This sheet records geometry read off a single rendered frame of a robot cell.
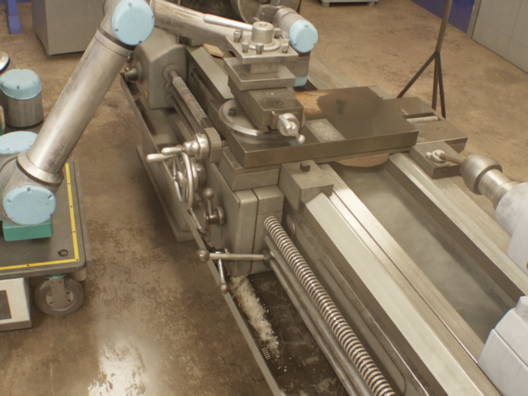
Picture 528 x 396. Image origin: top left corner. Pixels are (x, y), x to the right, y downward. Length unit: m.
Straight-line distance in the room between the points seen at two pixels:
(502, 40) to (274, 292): 4.07
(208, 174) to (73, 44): 2.76
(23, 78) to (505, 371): 1.93
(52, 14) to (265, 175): 2.95
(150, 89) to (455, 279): 1.50
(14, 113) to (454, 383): 1.83
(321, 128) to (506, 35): 3.95
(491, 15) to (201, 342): 4.19
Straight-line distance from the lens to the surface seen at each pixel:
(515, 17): 5.59
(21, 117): 2.51
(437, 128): 2.12
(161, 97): 2.69
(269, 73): 1.83
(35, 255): 2.32
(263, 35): 1.79
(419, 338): 1.38
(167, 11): 1.94
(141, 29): 1.76
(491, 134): 4.27
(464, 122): 4.32
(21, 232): 2.19
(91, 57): 1.79
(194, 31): 1.99
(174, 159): 2.07
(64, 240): 2.37
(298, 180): 1.70
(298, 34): 1.96
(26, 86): 2.47
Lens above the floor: 1.79
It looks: 33 degrees down
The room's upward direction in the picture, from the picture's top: 7 degrees clockwise
